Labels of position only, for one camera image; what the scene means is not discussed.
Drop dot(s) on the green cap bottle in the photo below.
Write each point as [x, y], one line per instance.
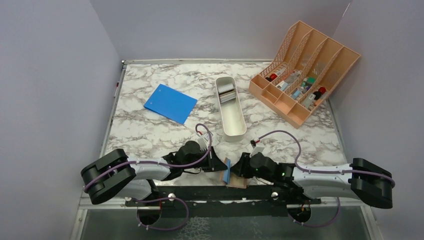
[308, 81]

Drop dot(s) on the white oblong plastic tray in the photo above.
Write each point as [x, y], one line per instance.
[232, 118]

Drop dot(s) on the tan leather card holder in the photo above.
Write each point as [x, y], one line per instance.
[230, 179]

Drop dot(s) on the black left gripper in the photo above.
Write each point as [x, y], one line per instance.
[214, 163]

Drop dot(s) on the red cap bottle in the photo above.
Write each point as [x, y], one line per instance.
[319, 93]

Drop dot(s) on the black mounting rail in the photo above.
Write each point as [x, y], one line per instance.
[223, 193]

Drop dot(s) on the orange desk organizer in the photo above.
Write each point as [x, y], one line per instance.
[305, 52]

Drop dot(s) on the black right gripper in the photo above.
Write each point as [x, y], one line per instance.
[241, 168]

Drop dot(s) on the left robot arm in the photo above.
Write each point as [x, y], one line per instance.
[117, 174]

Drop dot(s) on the blue folder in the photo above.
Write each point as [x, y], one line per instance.
[171, 103]

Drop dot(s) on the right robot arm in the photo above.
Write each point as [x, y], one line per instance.
[361, 180]

